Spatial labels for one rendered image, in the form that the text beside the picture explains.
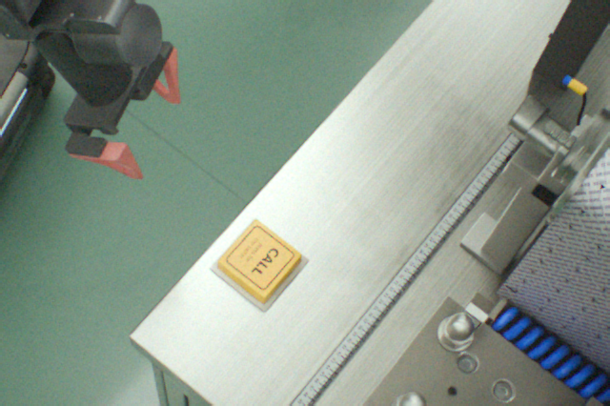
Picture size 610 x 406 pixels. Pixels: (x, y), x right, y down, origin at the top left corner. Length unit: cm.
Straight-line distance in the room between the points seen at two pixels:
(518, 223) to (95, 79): 47
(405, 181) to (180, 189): 102
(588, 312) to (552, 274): 5
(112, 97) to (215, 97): 130
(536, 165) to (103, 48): 43
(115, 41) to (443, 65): 55
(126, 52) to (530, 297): 46
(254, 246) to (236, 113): 113
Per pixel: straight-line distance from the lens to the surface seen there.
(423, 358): 109
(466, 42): 140
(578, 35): 131
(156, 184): 226
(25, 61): 214
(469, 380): 109
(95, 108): 107
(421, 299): 124
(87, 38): 97
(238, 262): 121
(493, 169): 133
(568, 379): 112
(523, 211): 114
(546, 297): 107
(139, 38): 96
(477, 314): 109
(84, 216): 224
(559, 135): 93
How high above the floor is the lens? 206
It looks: 66 degrees down
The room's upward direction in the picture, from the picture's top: 11 degrees clockwise
